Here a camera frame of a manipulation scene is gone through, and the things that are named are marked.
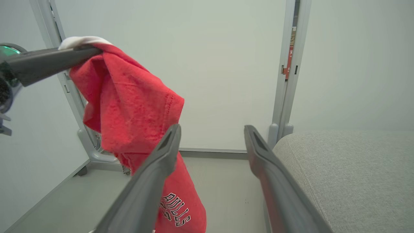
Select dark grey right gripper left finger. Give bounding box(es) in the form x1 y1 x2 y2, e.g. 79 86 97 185
94 124 182 233

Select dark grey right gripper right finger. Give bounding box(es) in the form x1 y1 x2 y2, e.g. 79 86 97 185
244 125 333 233

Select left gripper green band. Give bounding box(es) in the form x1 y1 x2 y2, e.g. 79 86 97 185
0 43 103 136

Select red Bulls t-shirt white sleeves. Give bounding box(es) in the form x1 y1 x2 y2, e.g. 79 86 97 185
58 36 207 233

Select light grey fabric sofa seat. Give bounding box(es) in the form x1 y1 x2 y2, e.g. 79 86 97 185
272 130 414 233

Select red poster behind partition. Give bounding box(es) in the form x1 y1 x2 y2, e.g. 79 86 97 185
285 27 297 80

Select grey partition post pair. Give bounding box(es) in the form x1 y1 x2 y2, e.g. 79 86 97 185
267 0 313 150
29 0 121 164

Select grey partition bottom rail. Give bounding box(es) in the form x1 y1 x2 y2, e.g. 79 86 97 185
179 148 249 160

